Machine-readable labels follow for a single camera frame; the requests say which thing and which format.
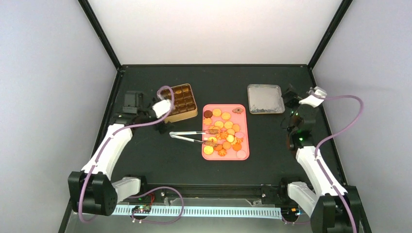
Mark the gold cookie tin box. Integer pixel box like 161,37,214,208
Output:
165,83,198,123

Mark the pink round cookie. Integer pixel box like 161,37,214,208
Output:
236,150,247,160
235,132,244,138

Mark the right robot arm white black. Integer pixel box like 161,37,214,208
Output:
276,86,361,233

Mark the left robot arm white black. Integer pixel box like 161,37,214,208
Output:
68,91,174,222

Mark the silver tin lid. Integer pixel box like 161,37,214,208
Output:
247,84,285,115

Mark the brown flower cookie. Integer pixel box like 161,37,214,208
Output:
232,107,244,114

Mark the dark chocolate round cookie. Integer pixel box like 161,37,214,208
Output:
204,110,213,118

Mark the round cracker cookie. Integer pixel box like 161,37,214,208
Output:
212,108,222,117

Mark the round golden cookie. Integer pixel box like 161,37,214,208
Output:
203,146,214,155

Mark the pink plastic tray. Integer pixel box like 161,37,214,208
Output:
201,104,250,161

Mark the orange flower cookie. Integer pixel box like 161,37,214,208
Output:
218,149,227,157

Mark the left circuit board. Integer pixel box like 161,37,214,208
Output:
132,205,152,215

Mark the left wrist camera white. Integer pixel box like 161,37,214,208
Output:
152,99,172,118

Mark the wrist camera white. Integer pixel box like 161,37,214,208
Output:
152,99,172,118
298,86,327,108

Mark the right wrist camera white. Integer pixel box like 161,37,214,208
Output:
298,86,327,108

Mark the black front rail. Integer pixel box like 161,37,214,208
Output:
132,184,294,205

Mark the white slotted cable duct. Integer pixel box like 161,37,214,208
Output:
112,205,282,220

